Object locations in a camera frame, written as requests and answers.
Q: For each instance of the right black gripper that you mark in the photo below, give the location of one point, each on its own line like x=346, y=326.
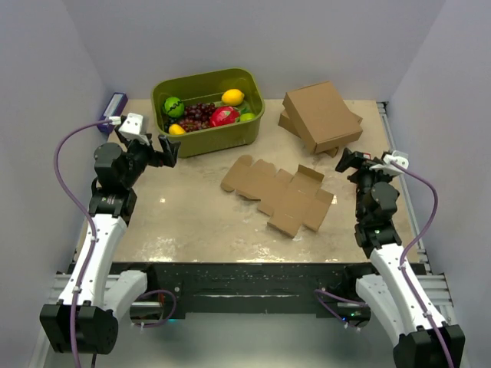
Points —
x=363, y=165

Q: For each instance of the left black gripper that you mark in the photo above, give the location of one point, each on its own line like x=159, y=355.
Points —
x=159, y=159

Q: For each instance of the brown cardboard box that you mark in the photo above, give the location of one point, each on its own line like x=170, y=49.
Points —
x=290, y=200

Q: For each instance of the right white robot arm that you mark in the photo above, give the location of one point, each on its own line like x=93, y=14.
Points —
x=420, y=334

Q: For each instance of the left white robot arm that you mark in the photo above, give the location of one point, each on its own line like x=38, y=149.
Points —
x=88, y=312

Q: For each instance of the top folded cardboard box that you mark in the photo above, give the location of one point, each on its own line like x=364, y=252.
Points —
x=321, y=97

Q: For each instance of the folded cardboard box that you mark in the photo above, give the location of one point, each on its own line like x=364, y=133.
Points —
x=291, y=124
x=321, y=97

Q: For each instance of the bottom folded cardboard box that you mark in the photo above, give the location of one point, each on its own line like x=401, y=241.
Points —
x=291, y=124

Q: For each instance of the purple white small box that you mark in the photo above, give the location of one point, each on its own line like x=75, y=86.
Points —
x=114, y=108

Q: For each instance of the yellow lemon front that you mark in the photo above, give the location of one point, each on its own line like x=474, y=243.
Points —
x=176, y=129

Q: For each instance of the yellow lemon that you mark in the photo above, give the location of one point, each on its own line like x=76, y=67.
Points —
x=233, y=97
x=176, y=129

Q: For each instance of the purple grape bunch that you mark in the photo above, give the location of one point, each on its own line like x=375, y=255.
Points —
x=197, y=117

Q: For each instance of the green round fruit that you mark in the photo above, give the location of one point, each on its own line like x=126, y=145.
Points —
x=173, y=107

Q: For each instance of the olive green plastic basket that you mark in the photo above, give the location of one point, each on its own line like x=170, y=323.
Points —
x=208, y=88

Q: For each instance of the red dragon fruit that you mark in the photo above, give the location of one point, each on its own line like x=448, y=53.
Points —
x=224, y=115

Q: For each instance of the yellow lemon back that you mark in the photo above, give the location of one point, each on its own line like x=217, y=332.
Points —
x=233, y=97

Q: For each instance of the small green lime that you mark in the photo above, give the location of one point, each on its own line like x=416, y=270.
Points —
x=247, y=117

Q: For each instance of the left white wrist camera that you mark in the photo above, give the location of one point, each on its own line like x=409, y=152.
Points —
x=135, y=128

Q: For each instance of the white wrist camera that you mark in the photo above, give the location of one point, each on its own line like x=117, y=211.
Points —
x=135, y=128
x=391, y=163

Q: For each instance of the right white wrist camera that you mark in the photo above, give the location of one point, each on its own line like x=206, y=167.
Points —
x=391, y=163

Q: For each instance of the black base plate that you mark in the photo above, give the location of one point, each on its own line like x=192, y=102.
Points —
x=240, y=288

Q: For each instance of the aluminium frame rail front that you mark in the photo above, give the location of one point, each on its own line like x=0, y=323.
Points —
x=61, y=287

